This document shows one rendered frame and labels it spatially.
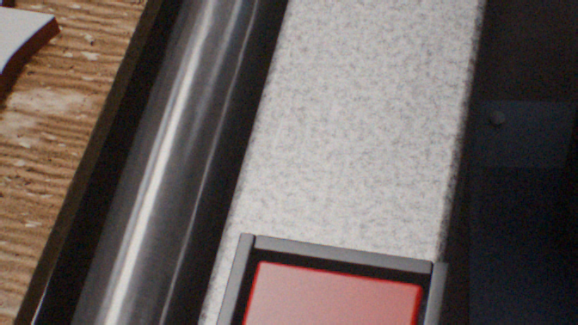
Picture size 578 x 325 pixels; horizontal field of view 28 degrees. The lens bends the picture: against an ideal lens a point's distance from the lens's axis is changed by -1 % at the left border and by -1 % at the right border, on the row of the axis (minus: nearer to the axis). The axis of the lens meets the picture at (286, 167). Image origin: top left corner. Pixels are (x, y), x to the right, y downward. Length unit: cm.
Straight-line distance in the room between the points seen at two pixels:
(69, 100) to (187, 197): 6
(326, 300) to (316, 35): 13
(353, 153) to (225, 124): 6
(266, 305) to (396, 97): 11
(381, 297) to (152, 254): 9
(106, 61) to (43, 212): 7
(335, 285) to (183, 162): 9
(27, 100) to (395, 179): 15
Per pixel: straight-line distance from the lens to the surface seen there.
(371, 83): 47
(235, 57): 48
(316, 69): 47
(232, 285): 41
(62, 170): 44
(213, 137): 46
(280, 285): 41
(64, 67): 47
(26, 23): 47
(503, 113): 155
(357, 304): 40
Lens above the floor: 129
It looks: 58 degrees down
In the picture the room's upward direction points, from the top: 10 degrees counter-clockwise
